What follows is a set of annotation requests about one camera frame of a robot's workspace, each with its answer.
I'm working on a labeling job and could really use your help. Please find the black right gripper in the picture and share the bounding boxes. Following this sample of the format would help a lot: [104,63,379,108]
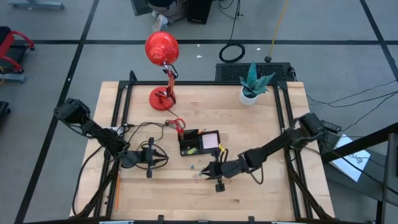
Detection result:
[200,150,242,193]

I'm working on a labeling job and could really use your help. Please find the black aluminium table frame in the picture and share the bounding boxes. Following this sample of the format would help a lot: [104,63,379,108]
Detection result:
[73,70,336,224]

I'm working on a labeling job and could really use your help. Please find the black floor cable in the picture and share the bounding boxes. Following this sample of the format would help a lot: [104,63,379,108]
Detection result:
[343,92,398,131]
[307,90,398,108]
[306,80,398,105]

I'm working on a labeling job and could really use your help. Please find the red cart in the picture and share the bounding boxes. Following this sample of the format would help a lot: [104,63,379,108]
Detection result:
[0,26,35,84]

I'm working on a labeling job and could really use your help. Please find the black power adapter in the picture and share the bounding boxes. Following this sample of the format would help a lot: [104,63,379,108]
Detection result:
[322,119,342,131]

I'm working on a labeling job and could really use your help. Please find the red desk lamp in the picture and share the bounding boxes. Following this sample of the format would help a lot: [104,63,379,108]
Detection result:
[144,30,180,112]

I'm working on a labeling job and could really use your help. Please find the pink sticky note pad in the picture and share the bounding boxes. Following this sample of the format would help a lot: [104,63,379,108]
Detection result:
[201,132,220,149]

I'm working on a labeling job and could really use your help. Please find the green plant in white pot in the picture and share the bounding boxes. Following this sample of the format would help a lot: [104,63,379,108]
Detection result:
[238,60,276,106]

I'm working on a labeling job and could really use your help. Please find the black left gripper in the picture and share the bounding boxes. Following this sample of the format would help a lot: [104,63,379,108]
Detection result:
[136,137,170,179]

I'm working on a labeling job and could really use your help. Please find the black computer tower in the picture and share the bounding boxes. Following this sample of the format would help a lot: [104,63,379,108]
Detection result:
[187,0,213,25]

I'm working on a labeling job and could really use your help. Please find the black mesh desk organizer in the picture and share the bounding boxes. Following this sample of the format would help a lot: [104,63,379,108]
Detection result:
[178,129,222,157]

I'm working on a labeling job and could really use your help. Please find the black lamp power cord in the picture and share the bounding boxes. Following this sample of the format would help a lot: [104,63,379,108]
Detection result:
[123,101,175,147]

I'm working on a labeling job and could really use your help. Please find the grey metal stand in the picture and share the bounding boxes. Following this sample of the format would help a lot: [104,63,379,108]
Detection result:
[7,0,65,11]

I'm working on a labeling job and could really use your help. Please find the dark side desk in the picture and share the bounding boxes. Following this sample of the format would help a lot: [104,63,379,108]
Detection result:
[320,123,398,224]

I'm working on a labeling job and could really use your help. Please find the black vented case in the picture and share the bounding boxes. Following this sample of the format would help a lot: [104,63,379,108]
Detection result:
[215,62,296,83]

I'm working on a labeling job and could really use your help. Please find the black flat panel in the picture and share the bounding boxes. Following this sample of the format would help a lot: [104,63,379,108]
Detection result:
[129,0,153,16]

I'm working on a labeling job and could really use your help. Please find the yellow cable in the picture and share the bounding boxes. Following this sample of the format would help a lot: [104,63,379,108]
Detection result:
[263,0,290,63]

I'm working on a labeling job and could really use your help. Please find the white printed paper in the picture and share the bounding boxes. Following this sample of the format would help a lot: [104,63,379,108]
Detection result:
[329,133,371,183]

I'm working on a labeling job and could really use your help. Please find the red handled scissors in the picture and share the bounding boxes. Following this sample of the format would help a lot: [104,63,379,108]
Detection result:
[166,117,187,141]

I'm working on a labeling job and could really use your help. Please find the coiled black cable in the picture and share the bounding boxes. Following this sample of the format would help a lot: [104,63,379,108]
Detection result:
[218,0,246,64]

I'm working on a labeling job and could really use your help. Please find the person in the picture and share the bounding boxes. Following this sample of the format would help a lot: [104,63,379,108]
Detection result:
[146,0,188,33]

